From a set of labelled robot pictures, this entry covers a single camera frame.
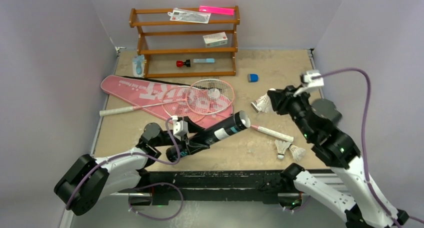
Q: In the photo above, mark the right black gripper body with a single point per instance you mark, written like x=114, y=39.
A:
x=285, y=98

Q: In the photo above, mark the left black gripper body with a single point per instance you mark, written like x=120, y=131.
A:
x=188, y=147

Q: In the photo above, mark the white feather shuttlecock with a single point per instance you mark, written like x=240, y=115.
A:
x=281, y=147
x=263, y=104
x=297, y=152

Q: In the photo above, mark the pink badminton racket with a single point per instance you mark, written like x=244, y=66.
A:
x=209, y=96
x=132, y=108

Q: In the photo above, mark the black shuttlecock tube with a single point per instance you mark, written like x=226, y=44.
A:
x=224, y=129

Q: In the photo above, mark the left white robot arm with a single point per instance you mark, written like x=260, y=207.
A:
x=90, y=179

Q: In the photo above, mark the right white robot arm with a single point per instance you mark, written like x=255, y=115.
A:
x=364, y=206

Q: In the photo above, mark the white pink small clip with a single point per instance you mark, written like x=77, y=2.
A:
x=254, y=106

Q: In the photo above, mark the blue grey eraser block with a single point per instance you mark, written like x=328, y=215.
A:
x=252, y=77

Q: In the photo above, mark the pink racket cover bag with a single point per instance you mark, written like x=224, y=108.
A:
x=159, y=98

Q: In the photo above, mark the light blue glue stick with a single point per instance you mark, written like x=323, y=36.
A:
x=203, y=60

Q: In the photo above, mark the white red small box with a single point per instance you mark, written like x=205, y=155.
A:
x=215, y=40

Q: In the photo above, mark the light blue packaged item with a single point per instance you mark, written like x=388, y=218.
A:
x=138, y=66

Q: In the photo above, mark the pink flat ruler package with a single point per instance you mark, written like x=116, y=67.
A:
x=216, y=10

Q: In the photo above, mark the clear plastic blister package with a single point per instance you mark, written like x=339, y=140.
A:
x=189, y=16

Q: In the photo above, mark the wooden three-tier shelf rack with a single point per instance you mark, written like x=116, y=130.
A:
x=142, y=44

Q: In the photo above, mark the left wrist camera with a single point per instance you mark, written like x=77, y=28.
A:
x=180, y=126

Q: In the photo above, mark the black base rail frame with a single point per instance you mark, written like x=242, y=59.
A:
x=263, y=186

